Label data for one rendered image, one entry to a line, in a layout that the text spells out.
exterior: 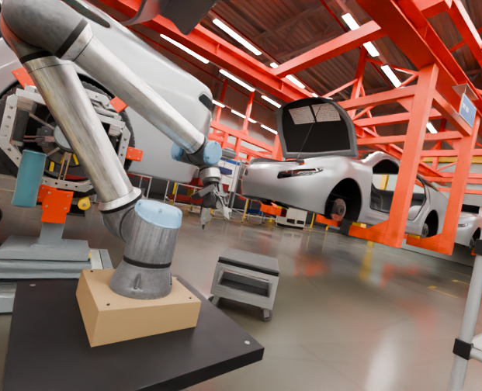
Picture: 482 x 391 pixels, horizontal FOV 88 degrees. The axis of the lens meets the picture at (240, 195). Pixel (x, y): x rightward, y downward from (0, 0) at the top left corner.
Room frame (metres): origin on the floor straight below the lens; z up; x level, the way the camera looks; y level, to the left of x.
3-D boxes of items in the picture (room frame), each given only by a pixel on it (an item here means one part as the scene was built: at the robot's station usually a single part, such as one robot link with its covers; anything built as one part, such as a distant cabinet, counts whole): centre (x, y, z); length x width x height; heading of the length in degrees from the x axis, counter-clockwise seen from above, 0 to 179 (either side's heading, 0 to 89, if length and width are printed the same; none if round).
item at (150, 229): (0.82, 0.25, 0.57); 0.17 x 0.15 x 0.18; 47
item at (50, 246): (1.47, 1.04, 0.32); 0.40 x 0.30 x 0.28; 123
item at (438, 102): (3.87, -2.93, 2.68); 1.77 x 0.10 x 0.12; 123
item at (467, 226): (8.46, -7.39, 1.38); 4.95 x 1.86 x 1.39; 123
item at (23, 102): (1.06, 0.97, 0.93); 0.09 x 0.05 x 0.05; 33
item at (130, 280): (0.81, 0.25, 0.43); 0.19 x 0.19 x 0.10
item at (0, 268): (1.46, 1.06, 0.13); 0.50 x 0.36 x 0.10; 123
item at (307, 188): (5.08, -2.27, 1.49); 4.95 x 1.86 x 1.59; 123
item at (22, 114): (1.04, 0.96, 0.83); 0.04 x 0.04 x 0.16
